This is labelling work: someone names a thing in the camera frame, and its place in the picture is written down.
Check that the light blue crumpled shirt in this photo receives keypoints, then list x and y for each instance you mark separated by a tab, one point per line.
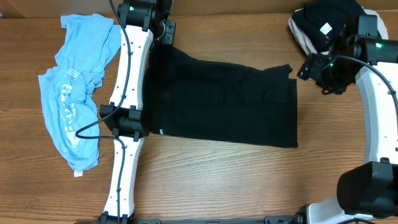
70	114

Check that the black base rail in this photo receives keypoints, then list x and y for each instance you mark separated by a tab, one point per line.
217	221

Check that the folded beige garment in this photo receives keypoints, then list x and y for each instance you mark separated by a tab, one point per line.
306	44

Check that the black mesh shirt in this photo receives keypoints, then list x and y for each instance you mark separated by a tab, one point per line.
191	98

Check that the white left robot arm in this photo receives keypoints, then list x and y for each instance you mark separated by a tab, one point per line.
143	23

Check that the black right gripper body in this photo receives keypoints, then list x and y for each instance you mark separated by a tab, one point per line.
310	69

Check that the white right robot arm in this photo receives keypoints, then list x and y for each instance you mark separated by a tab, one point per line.
361	57

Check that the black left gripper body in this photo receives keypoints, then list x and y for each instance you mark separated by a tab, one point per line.
169	32

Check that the folded black shirt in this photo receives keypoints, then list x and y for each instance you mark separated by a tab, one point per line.
323	20

